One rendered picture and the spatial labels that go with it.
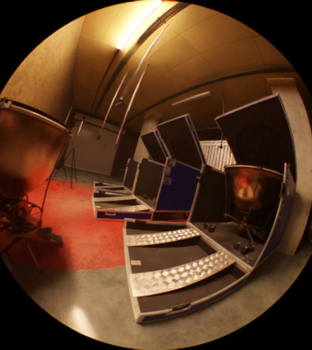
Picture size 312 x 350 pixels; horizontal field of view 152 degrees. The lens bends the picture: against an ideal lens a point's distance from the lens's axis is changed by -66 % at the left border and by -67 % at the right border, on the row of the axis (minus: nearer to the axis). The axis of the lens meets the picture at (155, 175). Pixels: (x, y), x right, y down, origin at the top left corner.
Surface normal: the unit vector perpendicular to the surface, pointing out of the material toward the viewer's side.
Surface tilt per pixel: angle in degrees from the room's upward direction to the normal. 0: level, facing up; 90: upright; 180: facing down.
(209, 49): 180
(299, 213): 90
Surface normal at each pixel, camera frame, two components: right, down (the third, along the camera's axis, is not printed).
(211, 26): -0.24, 0.97
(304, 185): -0.77, -0.19
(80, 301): 0.24, -0.97
